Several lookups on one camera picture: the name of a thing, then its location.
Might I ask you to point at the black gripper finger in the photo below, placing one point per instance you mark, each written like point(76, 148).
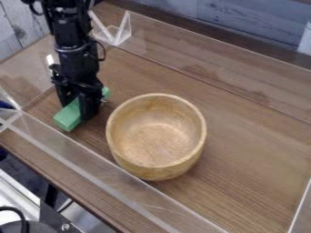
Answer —
point(68, 92)
point(90, 102)

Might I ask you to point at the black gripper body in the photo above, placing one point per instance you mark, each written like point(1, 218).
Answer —
point(76, 73)

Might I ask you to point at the green rectangular block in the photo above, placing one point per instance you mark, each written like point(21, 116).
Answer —
point(69, 118)

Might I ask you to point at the brown wooden bowl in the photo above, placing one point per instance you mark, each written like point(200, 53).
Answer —
point(157, 134)

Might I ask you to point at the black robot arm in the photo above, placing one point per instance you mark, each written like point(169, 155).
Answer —
point(68, 20)

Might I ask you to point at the clear acrylic tray wall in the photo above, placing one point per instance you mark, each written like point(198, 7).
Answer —
point(250, 184)

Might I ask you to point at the black metal bracket with screw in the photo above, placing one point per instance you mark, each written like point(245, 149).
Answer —
point(56, 220)

